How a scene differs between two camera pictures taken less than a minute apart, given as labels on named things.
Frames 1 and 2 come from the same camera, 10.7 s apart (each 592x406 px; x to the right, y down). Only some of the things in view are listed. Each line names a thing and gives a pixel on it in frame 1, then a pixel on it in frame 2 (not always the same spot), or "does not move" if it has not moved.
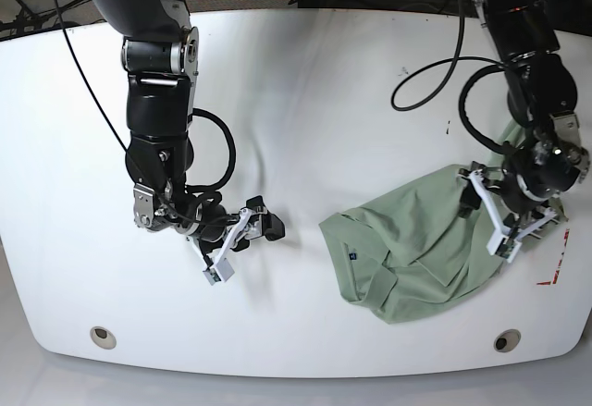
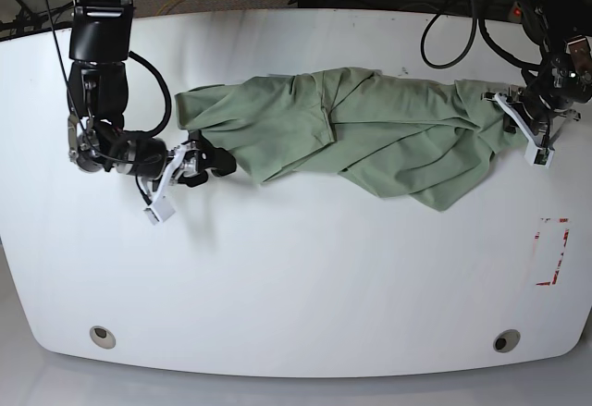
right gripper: [512, 196] to [537, 104]
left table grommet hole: [103, 338] does not move
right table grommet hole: [507, 340] does not move
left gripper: [253, 229] to [200, 153]
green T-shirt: [411, 252] to [418, 140]
